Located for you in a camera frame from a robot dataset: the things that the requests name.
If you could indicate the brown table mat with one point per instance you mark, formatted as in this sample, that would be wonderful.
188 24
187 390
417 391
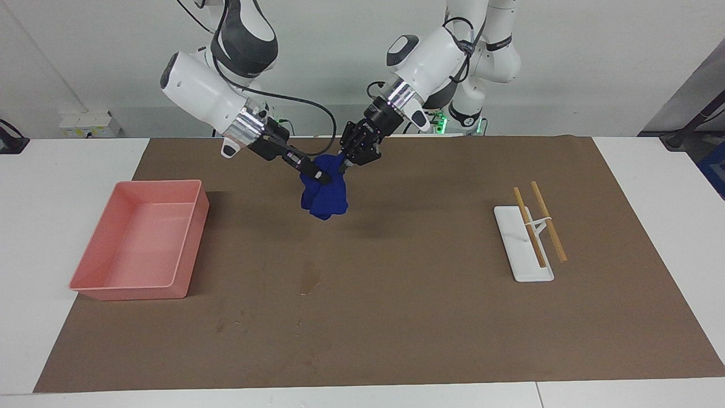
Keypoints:
396 255

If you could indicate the water spill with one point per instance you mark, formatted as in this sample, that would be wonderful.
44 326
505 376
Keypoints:
310 280

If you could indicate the black clamp mount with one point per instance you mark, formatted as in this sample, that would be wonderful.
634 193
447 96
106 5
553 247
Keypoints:
11 144

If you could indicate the white power strip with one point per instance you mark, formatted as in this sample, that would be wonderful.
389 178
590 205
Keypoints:
85 122

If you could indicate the blue box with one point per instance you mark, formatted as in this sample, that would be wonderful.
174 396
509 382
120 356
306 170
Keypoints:
715 170

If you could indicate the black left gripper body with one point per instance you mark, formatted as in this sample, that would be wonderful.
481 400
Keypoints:
380 122

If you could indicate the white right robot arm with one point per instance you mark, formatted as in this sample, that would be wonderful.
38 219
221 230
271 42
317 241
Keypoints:
198 90

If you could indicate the black tripod stand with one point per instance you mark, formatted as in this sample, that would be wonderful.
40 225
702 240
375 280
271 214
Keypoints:
677 140

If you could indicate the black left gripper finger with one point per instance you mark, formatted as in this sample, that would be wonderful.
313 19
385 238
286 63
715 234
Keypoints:
368 152
349 141

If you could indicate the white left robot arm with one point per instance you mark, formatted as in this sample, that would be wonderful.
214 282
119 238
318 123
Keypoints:
436 54

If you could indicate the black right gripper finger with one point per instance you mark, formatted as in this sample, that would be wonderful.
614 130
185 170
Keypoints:
310 170
303 158

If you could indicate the blue towel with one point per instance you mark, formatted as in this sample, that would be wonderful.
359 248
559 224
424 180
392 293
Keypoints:
325 195

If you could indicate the pink plastic bin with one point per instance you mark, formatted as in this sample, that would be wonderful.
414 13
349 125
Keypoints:
141 238

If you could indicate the wooden rack rod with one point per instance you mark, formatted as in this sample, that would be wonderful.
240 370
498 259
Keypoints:
529 226
549 224

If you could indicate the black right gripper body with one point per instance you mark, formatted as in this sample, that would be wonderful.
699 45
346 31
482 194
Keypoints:
269 141

